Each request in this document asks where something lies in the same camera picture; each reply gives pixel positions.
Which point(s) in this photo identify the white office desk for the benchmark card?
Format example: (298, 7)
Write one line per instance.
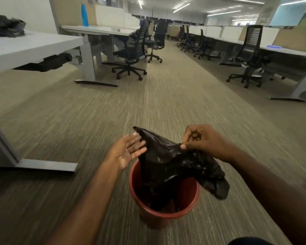
(20, 52)

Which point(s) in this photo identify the person's left hand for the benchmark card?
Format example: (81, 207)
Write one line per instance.
(121, 153)

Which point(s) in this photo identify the person's dark blue trousers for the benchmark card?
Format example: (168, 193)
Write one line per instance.
(250, 241)

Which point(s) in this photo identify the beige desk partition panel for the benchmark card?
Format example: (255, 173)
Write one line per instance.
(295, 39)

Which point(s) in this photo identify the black plastic trash bag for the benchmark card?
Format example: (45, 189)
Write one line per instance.
(168, 163)

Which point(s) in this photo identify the person's left middle finger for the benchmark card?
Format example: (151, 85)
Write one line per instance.
(139, 151)

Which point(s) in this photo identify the person's right hand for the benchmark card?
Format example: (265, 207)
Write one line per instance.
(210, 144)

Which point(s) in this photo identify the person's right forearm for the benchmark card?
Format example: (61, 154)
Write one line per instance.
(275, 193)

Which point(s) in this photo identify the white desk partition panel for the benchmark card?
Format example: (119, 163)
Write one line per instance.
(109, 16)

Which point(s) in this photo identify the red round waste bin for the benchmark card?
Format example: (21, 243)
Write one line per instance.
(153, 216)

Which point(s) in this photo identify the black under-desk tray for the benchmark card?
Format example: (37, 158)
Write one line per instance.
(47, 63)

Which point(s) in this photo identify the small blue flat item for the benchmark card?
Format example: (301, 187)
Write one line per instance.
(274, 46)

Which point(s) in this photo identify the long white desk row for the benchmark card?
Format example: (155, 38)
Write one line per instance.
(290, 52)

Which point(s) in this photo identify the black mesh-back office chair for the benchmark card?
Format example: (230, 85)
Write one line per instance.
(252, 48)

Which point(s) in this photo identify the blue water bottle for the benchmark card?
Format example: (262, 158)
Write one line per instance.
(84, 15)

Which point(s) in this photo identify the dark blue mesh office chair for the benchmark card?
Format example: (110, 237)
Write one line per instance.
(134, 45)

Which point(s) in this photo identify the black bag on desk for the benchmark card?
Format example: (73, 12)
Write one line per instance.
(5, 25)

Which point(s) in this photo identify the person's left forearm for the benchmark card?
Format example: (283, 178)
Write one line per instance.
(89, 204)

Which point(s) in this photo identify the ceiling strip light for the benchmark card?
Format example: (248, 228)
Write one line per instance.
(224, 13)
(139, 2)
(181, 8)

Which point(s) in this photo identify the person's left thumb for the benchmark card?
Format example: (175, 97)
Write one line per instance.
(128, 137)

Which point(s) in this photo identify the white desk with grey legs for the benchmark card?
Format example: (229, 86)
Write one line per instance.
(97, 30)

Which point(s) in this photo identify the person's right thumb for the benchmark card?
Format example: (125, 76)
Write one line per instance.
(187, 146)

